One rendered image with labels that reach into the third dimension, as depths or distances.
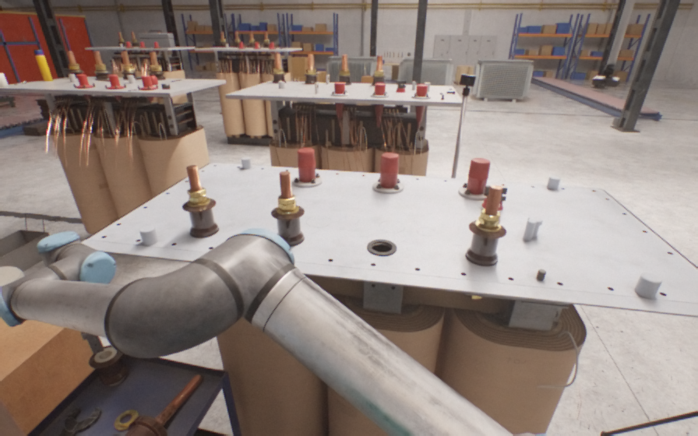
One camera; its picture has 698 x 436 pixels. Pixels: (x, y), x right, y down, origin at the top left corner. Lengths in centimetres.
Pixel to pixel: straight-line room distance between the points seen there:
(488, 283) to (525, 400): 57
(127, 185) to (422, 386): 329
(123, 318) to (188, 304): 9
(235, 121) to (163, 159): 400
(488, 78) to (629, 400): 1131
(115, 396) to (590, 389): 248
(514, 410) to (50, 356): 164
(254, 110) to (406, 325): 606
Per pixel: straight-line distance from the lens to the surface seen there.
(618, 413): 277
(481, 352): 126
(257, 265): 58
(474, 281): 94
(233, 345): 141
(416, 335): 120
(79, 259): 109
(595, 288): 105
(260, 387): 154
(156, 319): 55
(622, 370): 304
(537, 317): 122
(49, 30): 1342
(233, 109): 712
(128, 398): 144
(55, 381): 180
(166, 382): 143
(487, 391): 137
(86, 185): 391
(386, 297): 114
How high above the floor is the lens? 190
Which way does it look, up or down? 27 degrees down
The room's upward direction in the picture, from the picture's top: straight up
